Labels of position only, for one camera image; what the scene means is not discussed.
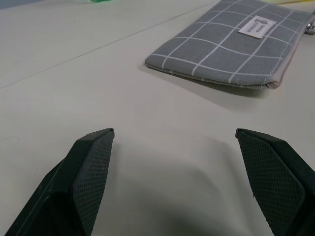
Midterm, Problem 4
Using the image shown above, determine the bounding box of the grey checked fabric pouch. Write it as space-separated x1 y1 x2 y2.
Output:
144 0 314 90

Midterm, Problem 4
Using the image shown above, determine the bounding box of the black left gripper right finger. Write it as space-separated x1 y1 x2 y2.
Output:
235 128 315 236

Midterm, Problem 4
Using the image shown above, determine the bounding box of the yellow object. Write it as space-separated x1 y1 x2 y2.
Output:
267 0 315 5

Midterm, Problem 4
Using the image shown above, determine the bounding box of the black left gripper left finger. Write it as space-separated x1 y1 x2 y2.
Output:
4 128 115 236

